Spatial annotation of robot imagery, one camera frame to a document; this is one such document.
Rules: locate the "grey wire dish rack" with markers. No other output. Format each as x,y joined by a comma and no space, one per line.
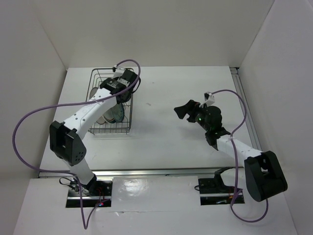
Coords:
99,75

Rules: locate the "aluminium right side rail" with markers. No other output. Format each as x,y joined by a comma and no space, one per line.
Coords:
245,108

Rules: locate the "green red rimmed white plate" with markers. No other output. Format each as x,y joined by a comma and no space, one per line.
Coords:
109,116

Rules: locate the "orange sunburst white plate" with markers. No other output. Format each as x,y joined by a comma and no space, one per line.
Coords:
101,120

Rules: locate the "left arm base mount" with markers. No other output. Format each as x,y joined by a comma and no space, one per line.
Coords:
101,194

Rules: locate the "blue patterned small plate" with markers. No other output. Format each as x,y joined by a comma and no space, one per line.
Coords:
118,112

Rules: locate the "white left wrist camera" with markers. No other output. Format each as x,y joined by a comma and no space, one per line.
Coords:
117,71

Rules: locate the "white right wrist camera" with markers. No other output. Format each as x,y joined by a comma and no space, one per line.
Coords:
209,100

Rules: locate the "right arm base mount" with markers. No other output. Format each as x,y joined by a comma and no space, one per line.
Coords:
213,191

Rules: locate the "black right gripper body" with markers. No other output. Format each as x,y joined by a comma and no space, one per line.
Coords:
200,117

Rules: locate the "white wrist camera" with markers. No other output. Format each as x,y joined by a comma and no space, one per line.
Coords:
209,100
117,71

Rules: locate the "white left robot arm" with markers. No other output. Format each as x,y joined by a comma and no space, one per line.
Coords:
66,138

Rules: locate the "clear glass square plate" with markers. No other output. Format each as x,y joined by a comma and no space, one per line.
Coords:
93,92

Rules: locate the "aluminium rail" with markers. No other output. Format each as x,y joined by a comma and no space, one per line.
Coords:
245,108
156,172

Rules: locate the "aluminium front rail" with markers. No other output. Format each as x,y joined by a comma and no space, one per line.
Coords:
156,172

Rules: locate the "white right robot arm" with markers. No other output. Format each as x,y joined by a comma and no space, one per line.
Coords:
263,174

